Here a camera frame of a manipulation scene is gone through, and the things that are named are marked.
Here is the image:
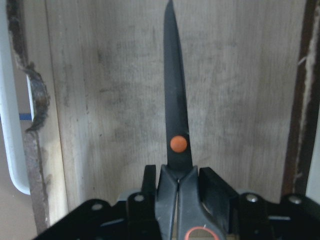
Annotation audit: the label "brown wooden drawer cabinet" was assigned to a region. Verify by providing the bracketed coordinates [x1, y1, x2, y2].
[4, 0, 320, 240]

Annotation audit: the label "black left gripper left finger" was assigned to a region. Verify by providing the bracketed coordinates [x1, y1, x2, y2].
[37, 165, 162, 240]

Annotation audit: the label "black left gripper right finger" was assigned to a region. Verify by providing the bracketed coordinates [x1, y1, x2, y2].
[199, 167, 320, 240]

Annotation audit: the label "white drawer handle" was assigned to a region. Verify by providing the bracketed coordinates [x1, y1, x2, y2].
[0, 0, 32, 195]

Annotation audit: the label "orange grey handled scissors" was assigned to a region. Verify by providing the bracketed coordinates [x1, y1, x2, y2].
[155, 0, 226, 240]

